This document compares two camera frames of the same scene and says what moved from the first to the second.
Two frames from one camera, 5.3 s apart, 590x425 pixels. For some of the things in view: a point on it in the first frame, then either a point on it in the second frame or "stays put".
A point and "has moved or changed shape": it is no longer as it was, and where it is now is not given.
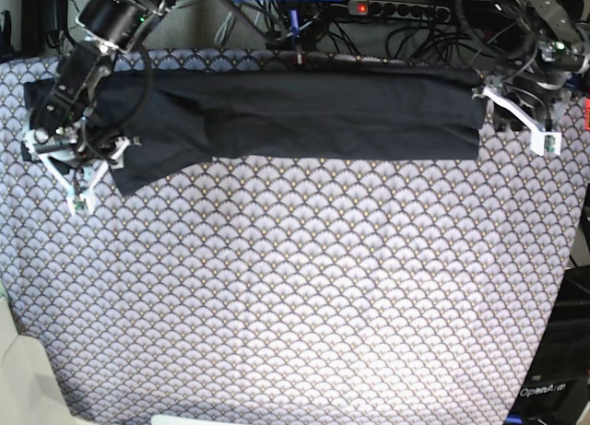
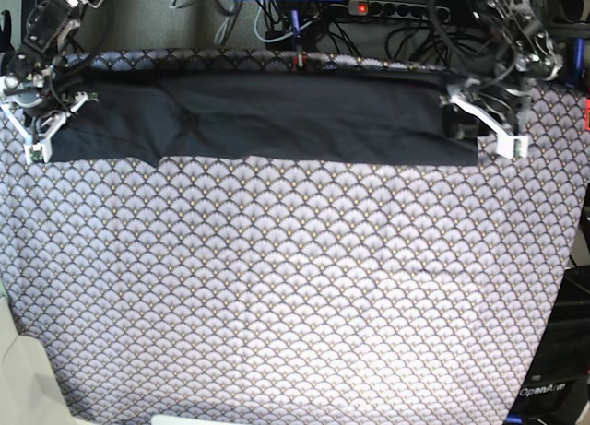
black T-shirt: x=177 y=116 has moved or changed shape
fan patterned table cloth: x=295 y=290 stays put
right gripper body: x=543 y=142 -> x=508 y=144
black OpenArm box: x=555 y=388 stays put
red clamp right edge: x=586 y=113 stays put
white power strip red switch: x=412 y=11 stays put
